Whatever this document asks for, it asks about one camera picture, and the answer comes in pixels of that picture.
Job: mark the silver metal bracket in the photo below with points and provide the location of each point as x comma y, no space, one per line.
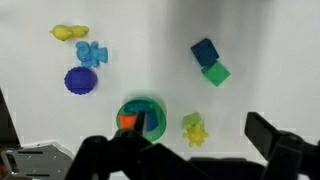
40,160

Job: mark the yellow toy figure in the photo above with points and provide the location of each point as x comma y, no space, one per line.
66,32

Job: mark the purple round ridged toy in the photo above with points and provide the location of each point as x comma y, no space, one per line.
80,81

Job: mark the dark blue cube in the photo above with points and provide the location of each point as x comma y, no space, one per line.
204,52

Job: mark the black slanted panel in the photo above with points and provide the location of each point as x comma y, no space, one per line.
6,126

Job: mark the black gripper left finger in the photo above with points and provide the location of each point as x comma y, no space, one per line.
141,121

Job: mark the light blue toy figure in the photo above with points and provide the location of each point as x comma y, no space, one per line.
90,53

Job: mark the blue toy piece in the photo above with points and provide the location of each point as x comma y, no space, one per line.
152,120

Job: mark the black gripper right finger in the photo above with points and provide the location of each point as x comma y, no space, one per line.
261,133

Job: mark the yellow spiky star toy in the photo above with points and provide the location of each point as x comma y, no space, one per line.
196,135

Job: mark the green bowl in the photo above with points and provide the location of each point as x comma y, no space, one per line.
160,116

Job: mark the light green block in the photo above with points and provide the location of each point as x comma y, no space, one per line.
192,119

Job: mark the green cube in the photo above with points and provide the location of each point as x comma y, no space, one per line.
216,74

